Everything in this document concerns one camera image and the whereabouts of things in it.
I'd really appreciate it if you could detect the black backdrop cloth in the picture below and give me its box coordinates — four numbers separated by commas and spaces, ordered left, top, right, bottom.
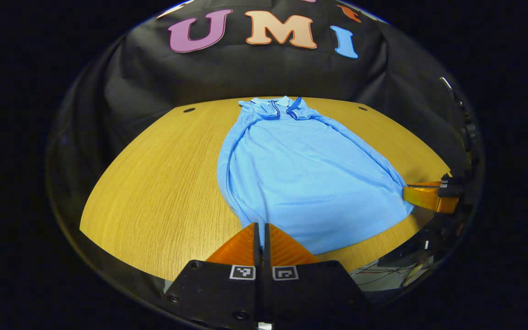
46, 0, 484, 230

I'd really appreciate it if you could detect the light blue T-shirt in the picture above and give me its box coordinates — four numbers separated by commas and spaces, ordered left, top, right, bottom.
217, 95, 415, 255

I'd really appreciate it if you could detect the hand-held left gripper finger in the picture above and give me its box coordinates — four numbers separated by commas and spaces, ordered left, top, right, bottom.
263, 223, 370, 328
163, 222, 263, 330

